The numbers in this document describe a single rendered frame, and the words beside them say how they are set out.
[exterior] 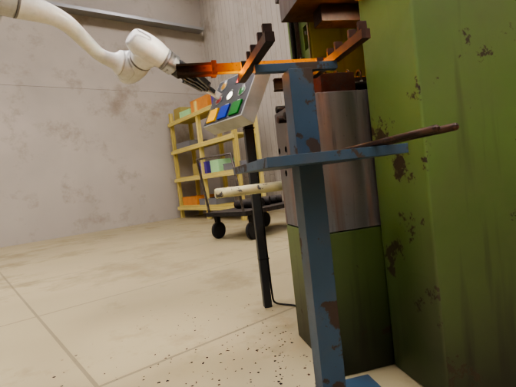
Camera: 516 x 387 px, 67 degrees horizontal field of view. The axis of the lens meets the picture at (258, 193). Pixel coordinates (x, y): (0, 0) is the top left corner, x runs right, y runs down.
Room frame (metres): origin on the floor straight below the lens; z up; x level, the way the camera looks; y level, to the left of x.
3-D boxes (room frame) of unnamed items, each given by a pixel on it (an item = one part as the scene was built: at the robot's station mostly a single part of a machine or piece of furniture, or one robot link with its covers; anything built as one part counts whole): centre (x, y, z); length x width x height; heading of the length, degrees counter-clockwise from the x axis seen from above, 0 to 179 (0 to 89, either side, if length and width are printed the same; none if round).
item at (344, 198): (1.48, -0.42, 0.69); 0.56 x 0.38 x 0.45; 103
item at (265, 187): (1.80, -0.02, 0.62); 0.44 x 0.05 x 0.05; 103
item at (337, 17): (1.52, -0.44, 1.24); 0.30 x 0.07 x 0.06; 103
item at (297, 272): (1.48, -0.42, 0.23); 0.56 x 0.38 x 0.47; 103
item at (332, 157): (0.97, -0.13, 0.70); 0.40 x 0.30 x 0.02; 12
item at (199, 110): (7.47, 0.78, 1.14); 2.56 x 0.67 x 2.28; 38
